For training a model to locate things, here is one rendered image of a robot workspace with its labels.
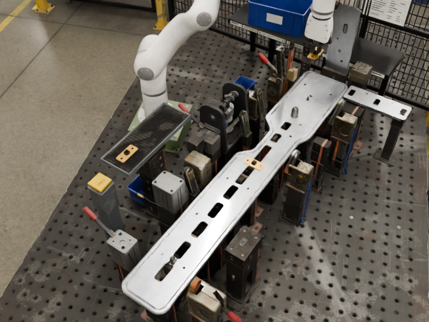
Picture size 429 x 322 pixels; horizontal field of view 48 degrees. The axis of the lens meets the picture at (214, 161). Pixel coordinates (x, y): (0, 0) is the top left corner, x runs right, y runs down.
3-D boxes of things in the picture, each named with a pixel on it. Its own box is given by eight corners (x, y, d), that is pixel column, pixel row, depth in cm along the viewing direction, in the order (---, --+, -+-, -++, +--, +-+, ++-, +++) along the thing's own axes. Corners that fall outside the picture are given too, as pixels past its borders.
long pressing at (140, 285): (168, 324, 151) (167, 322, 150) (114, 287, 160) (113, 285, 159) (350, 86, 226) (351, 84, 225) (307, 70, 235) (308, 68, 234)
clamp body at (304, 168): (299, 231, 207) (310, 179, 182) (274, 218, 212) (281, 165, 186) (309, 216, 212) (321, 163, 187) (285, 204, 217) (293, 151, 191)
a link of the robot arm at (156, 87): (138, 96, 225) (131, 55, 206) (146, 69, 236) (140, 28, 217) (164, 98, 224) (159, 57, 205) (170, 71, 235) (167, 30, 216)
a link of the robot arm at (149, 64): (155, 65, 224) (148, 89, 214) (133, 50, 218) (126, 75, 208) (227, -3, 192) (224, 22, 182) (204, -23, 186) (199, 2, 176)
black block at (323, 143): (320, 197, 220) (330, 153, 198) (299, 186, 224) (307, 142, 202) (327, 185, 224) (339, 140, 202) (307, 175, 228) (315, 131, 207)
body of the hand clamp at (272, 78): (274, 138, 245) (279, 84, 218) (262, 133, 247) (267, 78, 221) (279, 131, 248) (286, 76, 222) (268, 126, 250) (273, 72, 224)
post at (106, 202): (121, 262, 198) (101, 197, 166) (108, 253, 201) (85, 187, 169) (133, 249, 203) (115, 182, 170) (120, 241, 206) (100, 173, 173)
